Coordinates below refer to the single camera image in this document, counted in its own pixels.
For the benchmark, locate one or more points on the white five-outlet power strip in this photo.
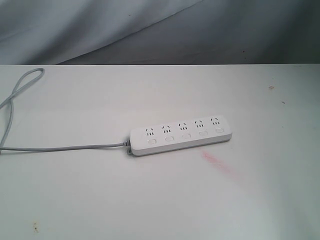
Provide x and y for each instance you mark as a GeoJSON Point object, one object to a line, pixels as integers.
{"type": "Point", "coordinates": [179, 135]}

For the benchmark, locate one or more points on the grey backdrop cloth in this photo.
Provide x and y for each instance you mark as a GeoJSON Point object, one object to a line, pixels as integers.
{"type": "Point", "coordinates": [159, 32]}

